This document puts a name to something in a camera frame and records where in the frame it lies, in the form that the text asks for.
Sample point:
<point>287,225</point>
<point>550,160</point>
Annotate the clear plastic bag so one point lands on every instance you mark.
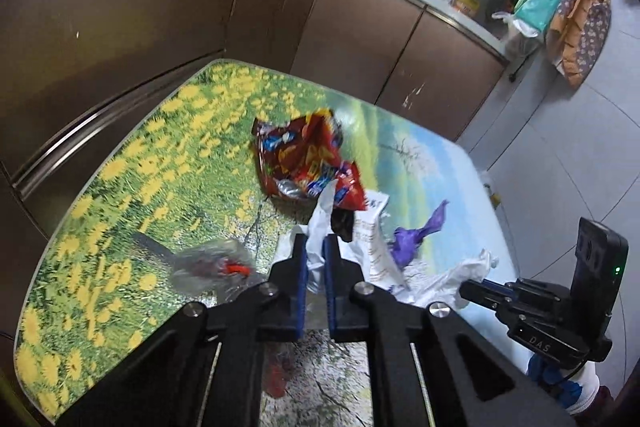
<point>205,264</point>

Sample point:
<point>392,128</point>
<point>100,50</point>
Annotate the small black wrapper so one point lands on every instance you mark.
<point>344,224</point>

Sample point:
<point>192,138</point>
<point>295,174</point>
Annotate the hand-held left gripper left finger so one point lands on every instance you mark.
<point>299,287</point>

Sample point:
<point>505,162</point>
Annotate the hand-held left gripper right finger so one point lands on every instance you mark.
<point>331,287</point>

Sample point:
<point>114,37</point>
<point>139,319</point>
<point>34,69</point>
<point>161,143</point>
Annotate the white tissue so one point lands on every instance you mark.
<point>445,279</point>

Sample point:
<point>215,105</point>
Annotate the white printed receipt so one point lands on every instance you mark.
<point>375,247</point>

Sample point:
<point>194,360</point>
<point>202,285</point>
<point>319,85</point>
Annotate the white paper wrapper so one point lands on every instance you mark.
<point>316,227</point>

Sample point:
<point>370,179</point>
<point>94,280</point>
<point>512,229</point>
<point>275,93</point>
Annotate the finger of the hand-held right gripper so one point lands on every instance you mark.
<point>500,285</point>
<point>475,295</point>

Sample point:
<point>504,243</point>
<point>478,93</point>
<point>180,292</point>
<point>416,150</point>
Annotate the yellow packet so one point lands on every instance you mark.
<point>467,3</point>

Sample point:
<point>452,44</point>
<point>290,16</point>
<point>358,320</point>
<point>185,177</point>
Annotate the teal bag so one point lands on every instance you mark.
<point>540,7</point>

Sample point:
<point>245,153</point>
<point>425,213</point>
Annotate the brown kitchen cabinets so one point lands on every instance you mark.
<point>150,7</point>

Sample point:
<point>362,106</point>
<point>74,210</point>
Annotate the purple wrapper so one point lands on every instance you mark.
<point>410,242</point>

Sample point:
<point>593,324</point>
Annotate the white plastic bag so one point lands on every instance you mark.
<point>520,42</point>

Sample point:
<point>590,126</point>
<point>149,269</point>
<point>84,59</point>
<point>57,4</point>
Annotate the red plastic wrapper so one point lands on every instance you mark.
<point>276,377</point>

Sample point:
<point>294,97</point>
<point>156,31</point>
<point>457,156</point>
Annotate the snack bag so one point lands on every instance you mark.
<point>300,152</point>

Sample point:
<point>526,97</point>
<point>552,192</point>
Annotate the floral apron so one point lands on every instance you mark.
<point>585,22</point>

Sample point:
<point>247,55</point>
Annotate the person's right hand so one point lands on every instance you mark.
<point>555,382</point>

